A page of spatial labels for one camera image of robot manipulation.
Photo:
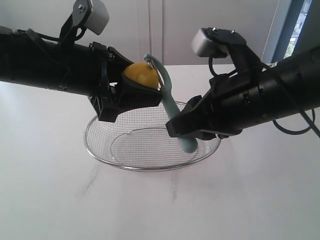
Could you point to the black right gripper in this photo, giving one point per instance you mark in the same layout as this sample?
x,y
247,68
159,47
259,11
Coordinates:
x,y
236,103

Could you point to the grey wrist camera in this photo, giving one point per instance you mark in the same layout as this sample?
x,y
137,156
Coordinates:
x,y
86,15
212,41

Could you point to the blue window frame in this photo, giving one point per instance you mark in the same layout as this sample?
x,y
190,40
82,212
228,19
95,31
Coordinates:
x,y
300,30

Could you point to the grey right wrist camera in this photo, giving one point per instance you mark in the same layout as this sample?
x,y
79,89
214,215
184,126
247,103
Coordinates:
x,y
212,41

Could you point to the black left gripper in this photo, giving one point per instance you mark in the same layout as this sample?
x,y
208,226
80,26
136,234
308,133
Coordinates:
x,y
109,102

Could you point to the steel wire mesh basket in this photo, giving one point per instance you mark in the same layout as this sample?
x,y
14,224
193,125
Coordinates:
x,y
138,141

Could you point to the teal handled peeler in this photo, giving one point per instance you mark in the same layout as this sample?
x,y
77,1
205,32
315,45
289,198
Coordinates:
x,y
188,144

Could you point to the yellow lemon with red sticker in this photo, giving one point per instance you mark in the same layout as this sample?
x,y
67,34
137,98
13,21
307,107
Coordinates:
x,y
142,73

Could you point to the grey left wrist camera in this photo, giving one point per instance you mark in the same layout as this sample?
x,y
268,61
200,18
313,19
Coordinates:
x,y
86,15

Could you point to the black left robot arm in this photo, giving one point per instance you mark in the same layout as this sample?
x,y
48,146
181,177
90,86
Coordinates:
x,y
95,71

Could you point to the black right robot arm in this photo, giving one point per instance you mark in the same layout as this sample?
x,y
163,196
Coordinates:
x,y
281,94

